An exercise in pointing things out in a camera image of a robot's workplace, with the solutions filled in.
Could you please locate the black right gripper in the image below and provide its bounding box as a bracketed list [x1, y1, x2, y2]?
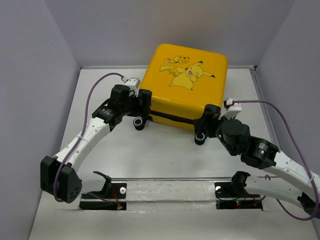
[193, 110, 237, 156]

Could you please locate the yellow hard-shell suitcase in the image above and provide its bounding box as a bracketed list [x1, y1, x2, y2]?
[133, 43, 228, 146]

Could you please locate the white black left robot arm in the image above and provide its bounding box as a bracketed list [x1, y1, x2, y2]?
[40, 84, 152, 204]

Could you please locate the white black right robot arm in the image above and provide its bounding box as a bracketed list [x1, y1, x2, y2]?
[192, 98, 320, 219]

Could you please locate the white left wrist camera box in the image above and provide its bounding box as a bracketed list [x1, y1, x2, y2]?
[124, 77, 142, 95]

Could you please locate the metal table edge rail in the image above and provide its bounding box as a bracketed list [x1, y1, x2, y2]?
[250, 65, 273, 127]

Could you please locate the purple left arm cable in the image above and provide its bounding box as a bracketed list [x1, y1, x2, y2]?
[53, 72, 126, 203]

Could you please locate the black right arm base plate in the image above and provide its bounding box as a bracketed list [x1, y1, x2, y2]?
[214, 171, 263, 210]

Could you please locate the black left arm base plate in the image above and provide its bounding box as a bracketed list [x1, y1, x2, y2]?
[78, 171, 128, 211]

